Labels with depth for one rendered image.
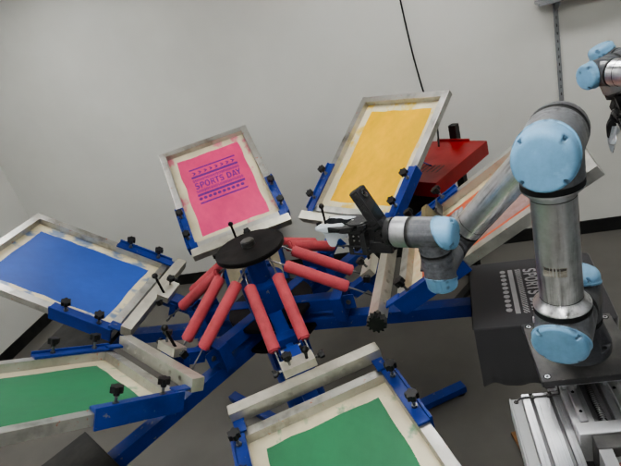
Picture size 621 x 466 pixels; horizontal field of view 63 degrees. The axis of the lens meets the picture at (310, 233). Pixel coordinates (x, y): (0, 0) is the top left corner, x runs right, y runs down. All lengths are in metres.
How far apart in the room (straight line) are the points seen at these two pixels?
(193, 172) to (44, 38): 2.09
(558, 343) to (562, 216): 0.29
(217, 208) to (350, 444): 1.76
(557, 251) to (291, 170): 3.34
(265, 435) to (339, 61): 2.80
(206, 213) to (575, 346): 2.29
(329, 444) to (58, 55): 3.95
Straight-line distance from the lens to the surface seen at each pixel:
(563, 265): 1.12
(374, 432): 1.74
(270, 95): 4.11
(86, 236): 2.99
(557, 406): 1.44
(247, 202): 3.04
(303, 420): 1.85
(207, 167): 3.28
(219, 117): 4.31
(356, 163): 2.91
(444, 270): 1.23
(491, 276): 2.30
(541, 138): 0.99
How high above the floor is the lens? 2.23
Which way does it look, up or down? 25 degrees down
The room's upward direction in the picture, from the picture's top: 18 degrees counter-clockwise
